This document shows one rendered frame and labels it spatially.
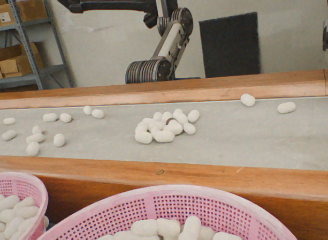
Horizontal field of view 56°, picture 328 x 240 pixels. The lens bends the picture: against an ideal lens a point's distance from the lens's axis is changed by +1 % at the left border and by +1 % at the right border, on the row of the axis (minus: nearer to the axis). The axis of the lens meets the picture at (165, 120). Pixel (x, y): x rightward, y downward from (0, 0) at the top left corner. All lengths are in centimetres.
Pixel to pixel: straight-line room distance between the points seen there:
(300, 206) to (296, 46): 231
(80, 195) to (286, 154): 30
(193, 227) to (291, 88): 42
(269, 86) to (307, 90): 7
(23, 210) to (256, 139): 35
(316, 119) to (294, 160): 14
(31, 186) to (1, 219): 6
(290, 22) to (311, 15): 14
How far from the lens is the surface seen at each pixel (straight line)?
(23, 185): 52
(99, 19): 296
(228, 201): 34
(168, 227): 36
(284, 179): 37
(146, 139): 54
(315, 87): 69
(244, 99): 65
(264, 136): 52
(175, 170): 41
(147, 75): 99
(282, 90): 69
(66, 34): 318
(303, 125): 55
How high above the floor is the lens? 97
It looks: 21 degrees down
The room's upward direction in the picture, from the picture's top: 11 degrees counter-clockwise
